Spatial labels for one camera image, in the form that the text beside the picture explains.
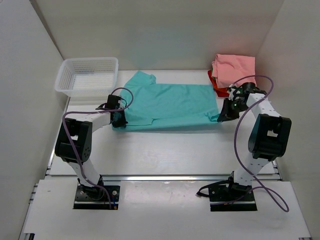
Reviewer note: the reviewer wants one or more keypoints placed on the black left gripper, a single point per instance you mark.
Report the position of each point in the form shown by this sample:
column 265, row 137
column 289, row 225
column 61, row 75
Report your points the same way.
column 121, row 124

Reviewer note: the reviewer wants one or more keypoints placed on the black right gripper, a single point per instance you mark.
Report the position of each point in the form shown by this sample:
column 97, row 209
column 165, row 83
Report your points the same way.
column 226, row 114

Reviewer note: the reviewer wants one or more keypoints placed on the teal t shirt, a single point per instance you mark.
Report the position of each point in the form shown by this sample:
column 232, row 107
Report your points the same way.
column 154, row 106

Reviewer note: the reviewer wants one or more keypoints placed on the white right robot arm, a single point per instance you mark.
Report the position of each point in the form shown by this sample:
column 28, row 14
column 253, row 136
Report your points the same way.
column 269, row 137

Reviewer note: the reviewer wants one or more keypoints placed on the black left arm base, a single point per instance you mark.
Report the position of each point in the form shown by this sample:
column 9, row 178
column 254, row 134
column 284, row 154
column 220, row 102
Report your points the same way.
column 94, row 198

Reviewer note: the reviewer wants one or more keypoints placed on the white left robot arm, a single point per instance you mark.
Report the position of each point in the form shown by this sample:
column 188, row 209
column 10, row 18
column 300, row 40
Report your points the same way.
column 74, row 142

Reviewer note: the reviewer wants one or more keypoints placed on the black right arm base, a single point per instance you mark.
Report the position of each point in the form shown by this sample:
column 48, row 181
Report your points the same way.
column 228, row 196

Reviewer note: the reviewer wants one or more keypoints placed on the pink folded t shirt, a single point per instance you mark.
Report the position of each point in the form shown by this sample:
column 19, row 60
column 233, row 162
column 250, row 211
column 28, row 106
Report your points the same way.
column 227, row 68

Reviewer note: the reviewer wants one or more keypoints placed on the white plastic basket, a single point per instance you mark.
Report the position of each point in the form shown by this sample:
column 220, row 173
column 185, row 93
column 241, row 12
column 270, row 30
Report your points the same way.
column 88, row 77

